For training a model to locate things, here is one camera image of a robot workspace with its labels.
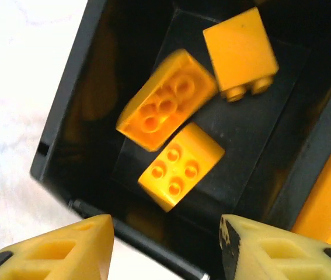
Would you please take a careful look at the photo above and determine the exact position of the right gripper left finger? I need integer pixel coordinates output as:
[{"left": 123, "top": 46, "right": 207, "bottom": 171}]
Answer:
[{"left": 0, "top": 213, "right": 116, "bottom": 280}]

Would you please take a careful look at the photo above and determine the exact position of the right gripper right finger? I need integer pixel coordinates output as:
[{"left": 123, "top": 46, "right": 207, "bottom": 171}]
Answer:
[{"left": 218, "top": 213, "right": 331, "bottom": 280}]

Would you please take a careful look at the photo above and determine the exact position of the yellow lego brick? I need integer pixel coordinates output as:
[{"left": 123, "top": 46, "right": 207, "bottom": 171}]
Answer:
[
  {"left": 202, "top": 7, "right": 280, "bottom": 103},
  {"left": 115, "top": 48, "right": 219, "bottom": 152},
  {"left": 137, "top": 121, "right": 226, "bottom": 213}
]

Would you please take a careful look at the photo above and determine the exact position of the yellow plastic bin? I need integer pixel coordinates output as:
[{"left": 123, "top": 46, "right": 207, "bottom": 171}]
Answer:
[{"left": 290, "top": 116, "right": 331, "bottom": 254}]

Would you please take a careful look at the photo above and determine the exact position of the black plastic bin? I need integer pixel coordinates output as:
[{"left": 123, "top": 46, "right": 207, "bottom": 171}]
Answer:
[{"left": 29, "top": 0, "right": 331, "bottom": 280}]

